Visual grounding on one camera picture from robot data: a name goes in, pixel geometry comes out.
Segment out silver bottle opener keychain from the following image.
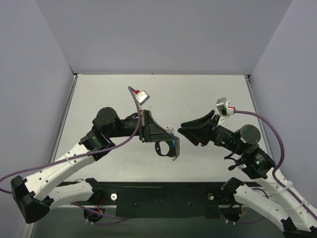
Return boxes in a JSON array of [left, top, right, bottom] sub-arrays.
[[165, 125, 180, 161]]

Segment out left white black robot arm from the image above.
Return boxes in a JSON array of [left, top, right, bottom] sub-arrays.
[[10, 107, 180, 224]]

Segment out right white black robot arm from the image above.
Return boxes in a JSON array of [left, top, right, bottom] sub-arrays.
[[178, 111, 317, 238]]

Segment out blue plastic key tag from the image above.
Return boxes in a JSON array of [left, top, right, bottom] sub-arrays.
[[172, 138, 177, 147]]

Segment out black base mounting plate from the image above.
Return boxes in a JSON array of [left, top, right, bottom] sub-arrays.
[[66, 181, 251, 219]]

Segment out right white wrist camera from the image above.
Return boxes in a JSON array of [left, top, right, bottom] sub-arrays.
[[216, 97, 235, 125]]

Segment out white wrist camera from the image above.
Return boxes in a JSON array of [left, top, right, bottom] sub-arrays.
[[135, 90, 150, 105], [216, 97, 235, 125]]

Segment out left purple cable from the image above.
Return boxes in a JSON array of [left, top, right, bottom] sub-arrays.
[[0, 86, 144, 226]]

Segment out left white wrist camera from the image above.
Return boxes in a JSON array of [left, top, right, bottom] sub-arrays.
[[135, 90, 150, 105]]

